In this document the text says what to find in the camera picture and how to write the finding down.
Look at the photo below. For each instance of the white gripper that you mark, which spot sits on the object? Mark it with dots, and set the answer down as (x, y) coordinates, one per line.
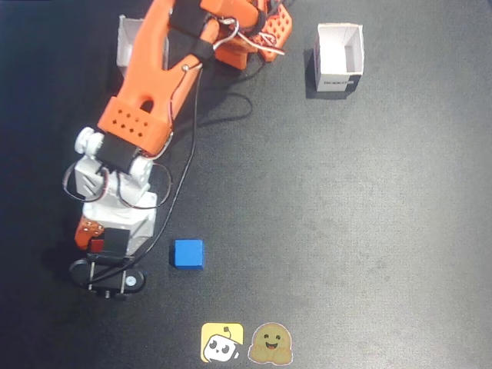
(116, 240)

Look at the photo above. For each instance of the plain white box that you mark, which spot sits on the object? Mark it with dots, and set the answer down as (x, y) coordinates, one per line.
(125, 42)

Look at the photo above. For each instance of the hugging face emoji sticker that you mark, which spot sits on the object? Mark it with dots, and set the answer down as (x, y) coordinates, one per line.
(270, 343)

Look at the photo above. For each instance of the red cube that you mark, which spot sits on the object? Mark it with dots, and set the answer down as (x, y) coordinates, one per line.
(98, 245)

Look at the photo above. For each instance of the orange robot base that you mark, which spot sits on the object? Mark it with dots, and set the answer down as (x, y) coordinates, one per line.
(278, 27)

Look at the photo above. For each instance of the blue cube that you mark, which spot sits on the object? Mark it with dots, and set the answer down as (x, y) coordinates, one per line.
(188, 253)

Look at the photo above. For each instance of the yellow robot sticker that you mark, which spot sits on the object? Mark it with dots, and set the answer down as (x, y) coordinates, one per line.
(221, 342)

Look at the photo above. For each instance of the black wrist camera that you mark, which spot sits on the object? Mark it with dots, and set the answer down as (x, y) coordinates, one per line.
(107, 276)

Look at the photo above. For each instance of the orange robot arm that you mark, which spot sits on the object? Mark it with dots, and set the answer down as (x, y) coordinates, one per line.
(153, 73)

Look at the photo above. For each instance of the white box with black print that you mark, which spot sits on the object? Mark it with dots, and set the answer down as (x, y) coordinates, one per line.
(338, 80)

